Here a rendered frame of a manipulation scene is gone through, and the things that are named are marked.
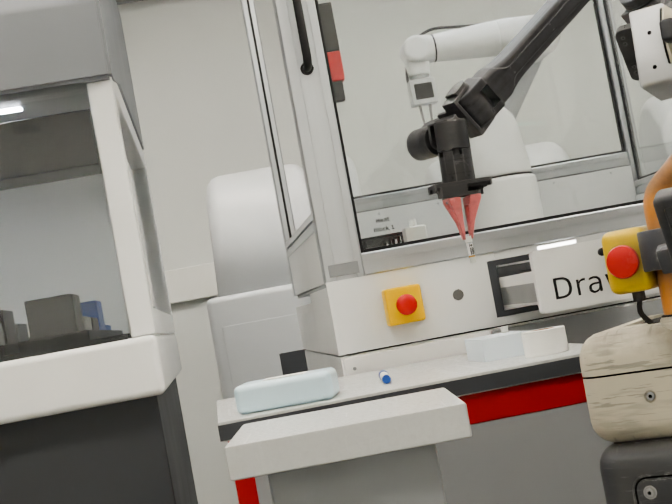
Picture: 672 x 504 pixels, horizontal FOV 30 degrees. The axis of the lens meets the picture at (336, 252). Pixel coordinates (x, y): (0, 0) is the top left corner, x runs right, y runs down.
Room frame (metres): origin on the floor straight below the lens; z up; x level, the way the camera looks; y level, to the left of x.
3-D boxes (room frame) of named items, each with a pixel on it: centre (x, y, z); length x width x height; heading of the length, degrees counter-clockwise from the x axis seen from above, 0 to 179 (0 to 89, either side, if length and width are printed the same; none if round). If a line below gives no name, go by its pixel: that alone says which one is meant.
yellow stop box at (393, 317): (2.45, -0.11, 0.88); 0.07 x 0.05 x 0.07; 96
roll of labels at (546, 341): (2.00, -0.30, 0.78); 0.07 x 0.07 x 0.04
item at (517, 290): (2.39, -0.45, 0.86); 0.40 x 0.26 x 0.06; 6
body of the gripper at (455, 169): (2.14, -0.23, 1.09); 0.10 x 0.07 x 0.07; 95
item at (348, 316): (2.98, -0.42, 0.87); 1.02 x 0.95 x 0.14; 96
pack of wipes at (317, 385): (1.93, 0.11, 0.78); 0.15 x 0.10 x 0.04; 84
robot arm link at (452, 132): (2.15, -0.23, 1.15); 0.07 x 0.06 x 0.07; 31
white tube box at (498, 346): (2.14, -0.24, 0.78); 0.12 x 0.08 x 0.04; 8
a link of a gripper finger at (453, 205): (2.15, -0.23, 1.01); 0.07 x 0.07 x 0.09; 5
